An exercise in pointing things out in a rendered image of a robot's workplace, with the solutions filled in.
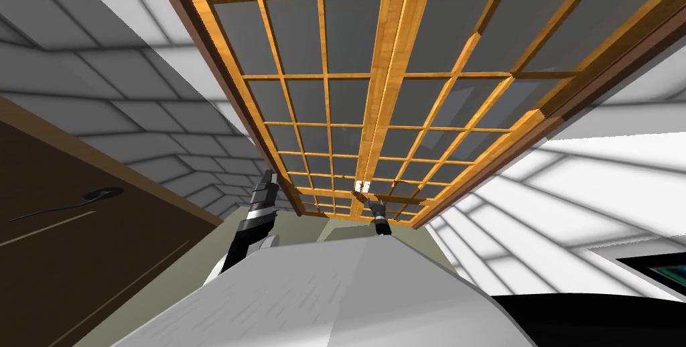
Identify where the dark panel with white frame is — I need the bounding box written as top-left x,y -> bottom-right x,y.
586,239 -> 686,303

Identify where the black lever door handle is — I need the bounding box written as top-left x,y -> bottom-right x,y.
7,186 -> 125,223

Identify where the wooden glass door leaf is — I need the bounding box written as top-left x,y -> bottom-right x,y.
356,0 -> 686,230
179,0 -> 434,224

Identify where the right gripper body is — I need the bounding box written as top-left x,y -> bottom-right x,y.
364,199 -> 387,221

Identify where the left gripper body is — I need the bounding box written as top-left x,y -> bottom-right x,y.
249,180 -> 279,210

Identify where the dark brown door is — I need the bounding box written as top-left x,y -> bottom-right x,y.
0,94 -> 224,347

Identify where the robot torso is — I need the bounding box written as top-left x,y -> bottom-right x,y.
109,227 -> 538,347

